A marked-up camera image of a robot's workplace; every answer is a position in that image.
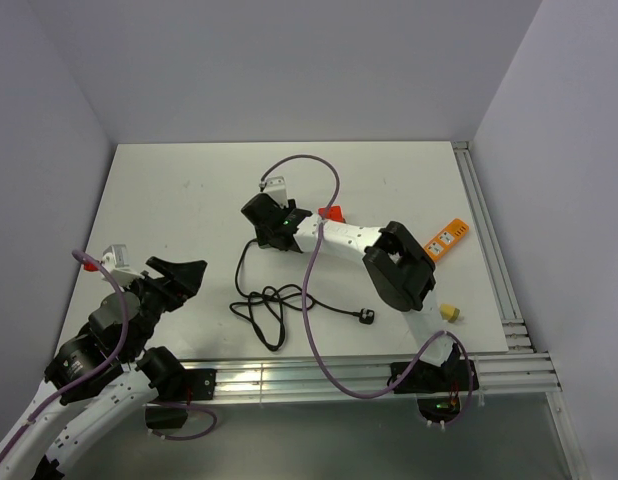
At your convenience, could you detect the aluminium side rail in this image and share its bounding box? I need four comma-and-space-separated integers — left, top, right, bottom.
452, 142, 536, 354

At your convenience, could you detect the black power cable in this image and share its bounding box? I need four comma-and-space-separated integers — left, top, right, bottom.
228, 236, 377, 352

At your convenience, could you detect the orange power strip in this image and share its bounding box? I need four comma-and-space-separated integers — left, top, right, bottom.
424, 218, 470, 263

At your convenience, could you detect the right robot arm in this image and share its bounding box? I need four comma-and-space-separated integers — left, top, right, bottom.
241, 193, 443, 345

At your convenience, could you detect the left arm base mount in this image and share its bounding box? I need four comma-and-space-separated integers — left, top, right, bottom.
145, 368, 217, 434

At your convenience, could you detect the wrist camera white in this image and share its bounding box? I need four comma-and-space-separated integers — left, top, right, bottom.
259, 176, 288, 205
99, 244, 141, 286

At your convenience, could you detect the aluminium front rail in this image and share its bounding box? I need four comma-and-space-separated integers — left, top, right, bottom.
36, 349, 562, 411

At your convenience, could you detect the yellow plug adapter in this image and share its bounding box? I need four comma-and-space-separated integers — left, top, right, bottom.
439, 303, 462, 323

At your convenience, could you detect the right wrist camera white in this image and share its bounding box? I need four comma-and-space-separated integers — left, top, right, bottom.
259, 176, 288, 205

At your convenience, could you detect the red cube socket adapter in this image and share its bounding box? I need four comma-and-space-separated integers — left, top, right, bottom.
318, 205, 346, 223

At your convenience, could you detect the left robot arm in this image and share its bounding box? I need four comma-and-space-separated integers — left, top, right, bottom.
0, 248, 207, 479

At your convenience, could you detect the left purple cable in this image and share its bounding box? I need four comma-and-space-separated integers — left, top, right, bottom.
0, 248, 219, 466

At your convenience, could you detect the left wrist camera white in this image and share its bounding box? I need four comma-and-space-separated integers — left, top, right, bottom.
99, 244, 141, 286

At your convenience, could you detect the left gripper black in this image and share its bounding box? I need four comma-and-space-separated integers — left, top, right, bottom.
121, 255, 207, 357

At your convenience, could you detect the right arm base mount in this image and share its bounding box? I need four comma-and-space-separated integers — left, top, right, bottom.
387, 345, 480, 425

